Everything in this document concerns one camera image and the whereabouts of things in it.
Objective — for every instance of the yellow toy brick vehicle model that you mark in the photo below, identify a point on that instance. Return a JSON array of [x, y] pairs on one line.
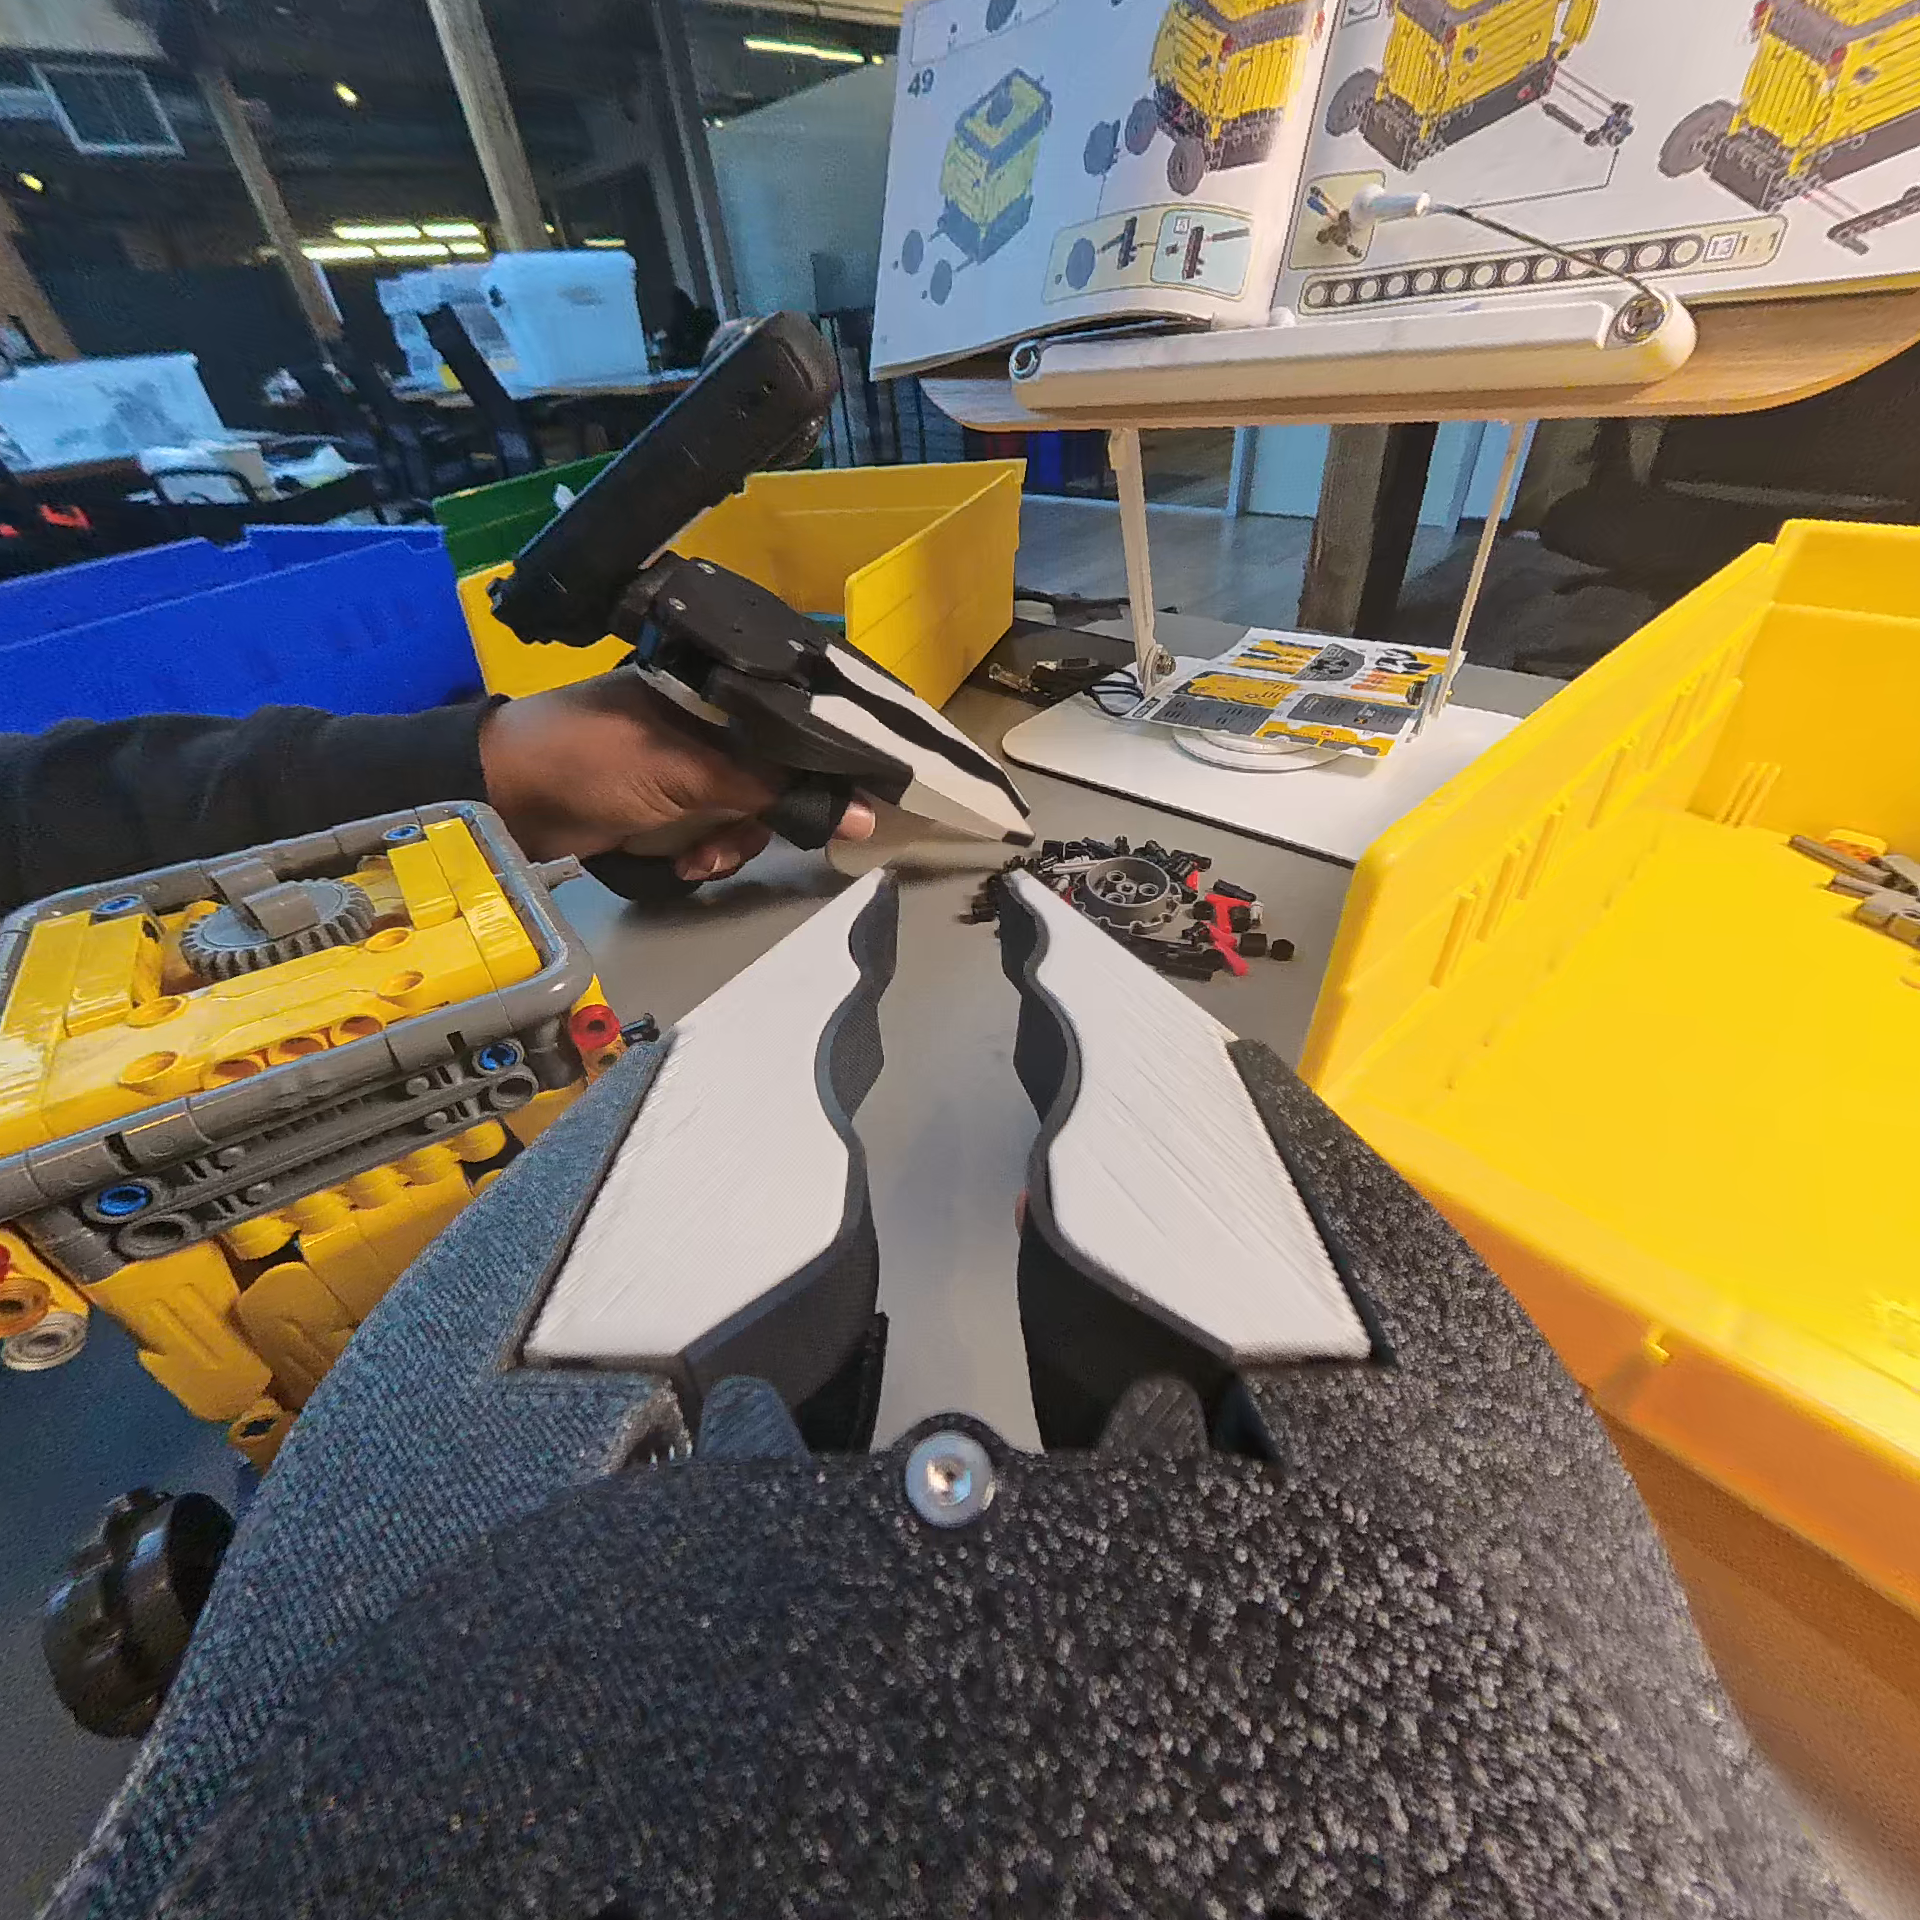
[[271, 1022]]

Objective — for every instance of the building instruction booklet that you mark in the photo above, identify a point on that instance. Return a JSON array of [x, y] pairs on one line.
[[1020, 287]]

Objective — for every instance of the white plastic box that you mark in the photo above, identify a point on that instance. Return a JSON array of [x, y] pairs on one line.
[[107, 412], [524, 316]]

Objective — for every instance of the yellow printed sticker sheet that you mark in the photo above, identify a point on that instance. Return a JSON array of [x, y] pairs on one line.
[[1306, 692]]

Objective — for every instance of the blue storage bin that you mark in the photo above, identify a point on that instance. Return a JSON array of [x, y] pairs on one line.
[[210, 633]]

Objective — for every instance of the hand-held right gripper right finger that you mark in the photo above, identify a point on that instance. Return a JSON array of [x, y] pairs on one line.
[[1191, 1201]]

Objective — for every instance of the pile of assorted brick beams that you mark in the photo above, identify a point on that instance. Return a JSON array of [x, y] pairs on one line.
[[1875, 881]]

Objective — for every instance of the white book stand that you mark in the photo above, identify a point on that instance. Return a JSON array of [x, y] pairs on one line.
[[1351, 357]]

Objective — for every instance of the grey desk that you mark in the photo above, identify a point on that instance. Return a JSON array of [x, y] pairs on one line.
[[946, 1173]]

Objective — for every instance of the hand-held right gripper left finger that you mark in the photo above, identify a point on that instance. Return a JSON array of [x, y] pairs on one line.
[[704, 1201]]

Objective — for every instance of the dark wooden post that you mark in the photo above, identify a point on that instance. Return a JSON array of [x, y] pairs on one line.
[[1375, 526]]

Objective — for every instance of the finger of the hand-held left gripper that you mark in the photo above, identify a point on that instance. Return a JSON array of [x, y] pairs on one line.
[[915, 731], [855, 788]]

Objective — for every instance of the yellow storage bin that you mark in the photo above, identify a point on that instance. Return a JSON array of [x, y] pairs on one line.
[[871, 555], [1620, 1051]]

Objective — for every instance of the green storage bin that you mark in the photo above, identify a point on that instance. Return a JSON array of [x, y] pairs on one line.
[[510, 516]]

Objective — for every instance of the person's left forearm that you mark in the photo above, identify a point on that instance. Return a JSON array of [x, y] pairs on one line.
[[210, 797]]

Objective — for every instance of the person's left hand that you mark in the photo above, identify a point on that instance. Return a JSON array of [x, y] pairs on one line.
[[601, 782]]

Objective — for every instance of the pile of black brick parts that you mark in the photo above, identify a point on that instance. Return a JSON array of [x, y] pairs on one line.
[[1134, 893]]

